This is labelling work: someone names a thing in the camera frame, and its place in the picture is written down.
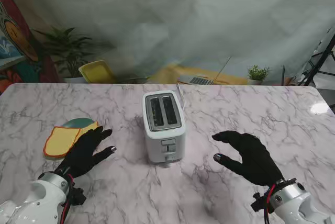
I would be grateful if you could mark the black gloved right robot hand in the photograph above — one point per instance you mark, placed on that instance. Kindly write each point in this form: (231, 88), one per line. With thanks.
(256, 161)

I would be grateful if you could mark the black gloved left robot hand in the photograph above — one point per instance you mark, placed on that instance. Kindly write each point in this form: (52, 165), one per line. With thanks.
(83, 153)

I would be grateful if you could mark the yellow toy toast slice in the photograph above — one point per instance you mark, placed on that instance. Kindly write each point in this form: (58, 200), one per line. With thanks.
(87, 128)
(60, 143)

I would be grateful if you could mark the white two-slot toaster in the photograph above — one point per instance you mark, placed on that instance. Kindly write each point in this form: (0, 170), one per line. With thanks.
(167, 135)

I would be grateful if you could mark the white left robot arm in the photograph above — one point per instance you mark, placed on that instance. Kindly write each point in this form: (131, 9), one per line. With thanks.
(39, 200)

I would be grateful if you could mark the teal round plate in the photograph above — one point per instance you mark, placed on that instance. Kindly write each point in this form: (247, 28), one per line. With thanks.
(76, 122)

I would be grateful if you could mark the yellow plastic chair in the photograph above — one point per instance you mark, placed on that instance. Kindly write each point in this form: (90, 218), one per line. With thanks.
(96, 72)

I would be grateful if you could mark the small green potted plant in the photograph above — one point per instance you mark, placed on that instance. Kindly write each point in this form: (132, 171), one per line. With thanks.
(257, 74)

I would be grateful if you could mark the silver open laptop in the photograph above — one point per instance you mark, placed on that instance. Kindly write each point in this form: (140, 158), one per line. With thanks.
(196, 80)

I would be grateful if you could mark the large green potted plant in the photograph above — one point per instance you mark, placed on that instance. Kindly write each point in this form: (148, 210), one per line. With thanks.
(69, 51)

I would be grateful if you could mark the black tripod stand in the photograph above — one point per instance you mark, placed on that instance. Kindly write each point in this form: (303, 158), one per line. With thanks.
(318, 64)

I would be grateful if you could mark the yellow desk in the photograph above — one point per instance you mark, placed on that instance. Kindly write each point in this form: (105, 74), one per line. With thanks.
(167, 74)

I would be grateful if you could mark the colourful mural panel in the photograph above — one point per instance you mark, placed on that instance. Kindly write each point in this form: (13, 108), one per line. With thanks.
(15, 51)

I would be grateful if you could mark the white paper backdrop sheet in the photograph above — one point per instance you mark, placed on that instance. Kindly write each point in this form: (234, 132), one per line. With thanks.
(167, 12)

